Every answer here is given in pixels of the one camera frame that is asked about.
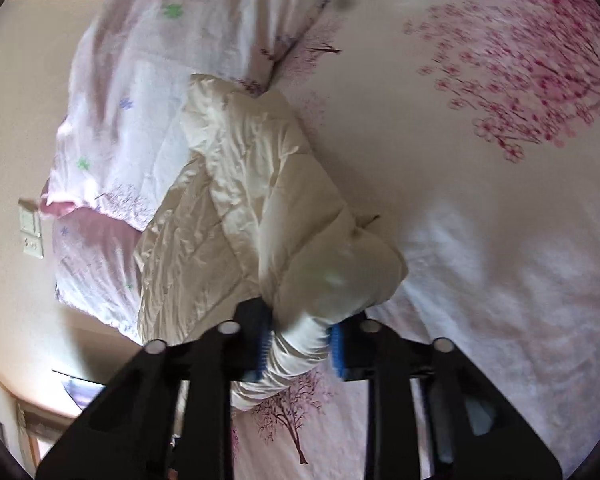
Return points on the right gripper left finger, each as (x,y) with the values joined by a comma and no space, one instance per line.
(126,432)

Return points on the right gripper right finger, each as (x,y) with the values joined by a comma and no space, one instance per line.
(429,405)

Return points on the cream white puffer jacket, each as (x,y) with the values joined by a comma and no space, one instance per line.
(254,214)

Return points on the pink floral bed sheet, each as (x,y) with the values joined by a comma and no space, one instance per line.
(469,130)

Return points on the white pink floral pillow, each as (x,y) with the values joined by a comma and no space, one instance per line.
(121,146)

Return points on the white wall switch panel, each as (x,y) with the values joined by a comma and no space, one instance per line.
(30,228)

